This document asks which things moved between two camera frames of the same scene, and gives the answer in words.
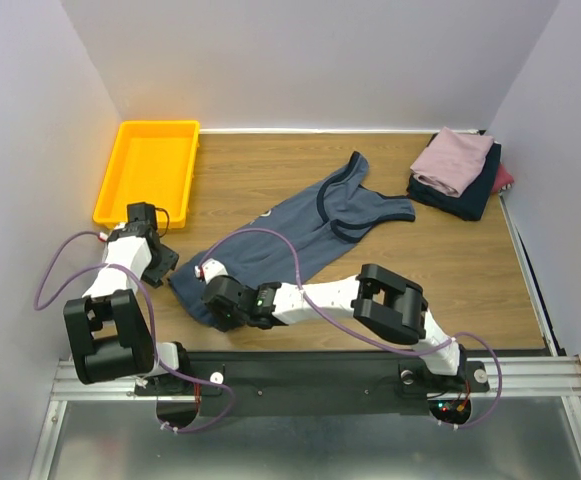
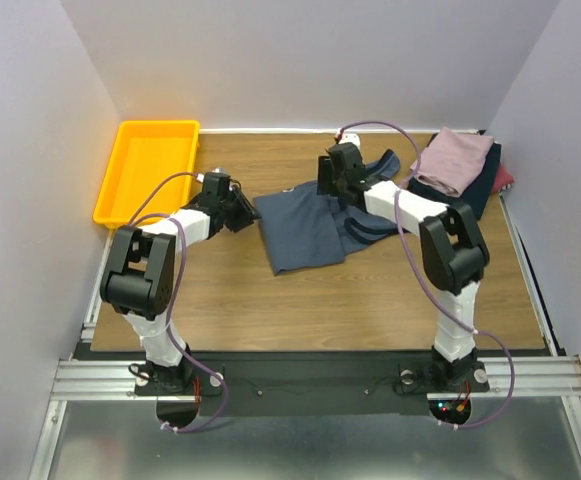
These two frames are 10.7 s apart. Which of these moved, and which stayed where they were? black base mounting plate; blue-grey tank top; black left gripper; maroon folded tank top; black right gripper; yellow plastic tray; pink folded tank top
Moved: black right gripper; blue-grey tank top; black left gripper
Stayed: maroon folded tank top; black base mounting plate; yellow plastic tray; pink folded tank top
